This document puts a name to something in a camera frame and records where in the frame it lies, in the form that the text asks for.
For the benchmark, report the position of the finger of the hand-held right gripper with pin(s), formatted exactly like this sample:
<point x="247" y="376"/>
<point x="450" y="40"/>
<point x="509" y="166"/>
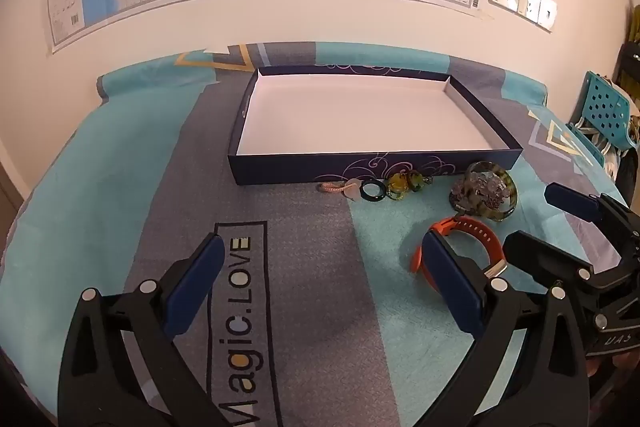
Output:
<point x="545" y="259"/>
<point x="570" y="201"/>

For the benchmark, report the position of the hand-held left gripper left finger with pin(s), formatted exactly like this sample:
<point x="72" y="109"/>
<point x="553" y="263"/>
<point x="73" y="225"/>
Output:
<point x="195" y="287"/>

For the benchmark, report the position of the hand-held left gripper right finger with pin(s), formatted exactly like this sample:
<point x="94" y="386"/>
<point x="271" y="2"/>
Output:
<point x="450" y="277"/>

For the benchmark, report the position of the orange smart watch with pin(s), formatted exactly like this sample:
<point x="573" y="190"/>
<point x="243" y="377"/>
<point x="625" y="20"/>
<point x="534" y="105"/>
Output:
<point x="470" y="227"/>

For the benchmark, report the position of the yellow mottled bangle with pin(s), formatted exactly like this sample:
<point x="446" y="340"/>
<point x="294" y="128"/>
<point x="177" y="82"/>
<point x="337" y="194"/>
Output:
<point x="507" y="207"/>

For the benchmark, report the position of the green glass pendant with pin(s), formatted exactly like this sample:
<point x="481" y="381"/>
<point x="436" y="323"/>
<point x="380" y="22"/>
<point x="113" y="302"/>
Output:
<point x="415" y="181"/>

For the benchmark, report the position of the dark blue shallow box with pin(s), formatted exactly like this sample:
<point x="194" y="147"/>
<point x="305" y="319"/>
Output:
<point x="350" y="117"/>

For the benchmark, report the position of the patterned cloth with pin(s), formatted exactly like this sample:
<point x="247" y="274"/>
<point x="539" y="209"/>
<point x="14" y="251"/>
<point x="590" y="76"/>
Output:
<point x="597" y="144"/>

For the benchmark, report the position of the blue perforated plastic chair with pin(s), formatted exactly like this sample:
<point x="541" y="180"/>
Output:
<point x="607" y="107"/>

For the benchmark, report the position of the teal grey printed blanket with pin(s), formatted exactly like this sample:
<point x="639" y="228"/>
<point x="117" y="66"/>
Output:
<point x="310" y="267"/>

